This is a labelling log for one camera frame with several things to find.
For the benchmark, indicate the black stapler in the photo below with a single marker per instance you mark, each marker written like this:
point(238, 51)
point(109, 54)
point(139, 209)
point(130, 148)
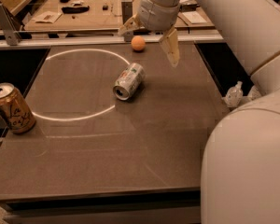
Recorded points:
point(75, 10)

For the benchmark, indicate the left metal bracket post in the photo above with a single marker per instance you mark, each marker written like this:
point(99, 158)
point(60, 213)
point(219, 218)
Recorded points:
point(9, 27)

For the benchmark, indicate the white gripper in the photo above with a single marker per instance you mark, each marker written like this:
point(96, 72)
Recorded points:
point(156, 16)

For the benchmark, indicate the white paper note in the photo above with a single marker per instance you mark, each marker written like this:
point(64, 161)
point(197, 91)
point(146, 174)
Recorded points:
point(194, 17)

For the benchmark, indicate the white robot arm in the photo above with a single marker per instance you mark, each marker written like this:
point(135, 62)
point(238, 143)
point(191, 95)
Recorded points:
point(240, 180)

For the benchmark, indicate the silver green 7up can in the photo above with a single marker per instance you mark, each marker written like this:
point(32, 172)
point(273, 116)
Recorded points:
point(128, 81)

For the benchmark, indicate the gold LaCroix can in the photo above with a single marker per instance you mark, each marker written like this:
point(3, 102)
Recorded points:
point(14, 110)

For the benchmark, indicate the wooden background desk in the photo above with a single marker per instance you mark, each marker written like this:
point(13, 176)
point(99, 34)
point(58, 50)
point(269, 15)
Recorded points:
point(94, 19)

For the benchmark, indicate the white paper card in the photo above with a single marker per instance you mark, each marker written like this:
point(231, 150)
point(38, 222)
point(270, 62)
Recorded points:
point(47, 17)

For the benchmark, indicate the orange ball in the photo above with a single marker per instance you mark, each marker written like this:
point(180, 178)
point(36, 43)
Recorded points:
point(138, 43)

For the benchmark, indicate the metal bracket post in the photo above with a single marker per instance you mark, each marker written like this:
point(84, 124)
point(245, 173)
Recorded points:
point(127, 12)
point(9, 27)

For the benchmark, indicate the small black block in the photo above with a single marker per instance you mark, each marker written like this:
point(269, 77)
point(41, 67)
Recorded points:
point(105, 7)

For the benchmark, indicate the clear small bottle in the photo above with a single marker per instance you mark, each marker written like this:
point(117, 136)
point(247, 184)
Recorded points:
point(234, 95)
point(254, 93)

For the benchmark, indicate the middle metal bracket post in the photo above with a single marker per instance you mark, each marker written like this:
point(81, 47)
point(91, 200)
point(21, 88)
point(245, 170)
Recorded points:
point(127, 12)

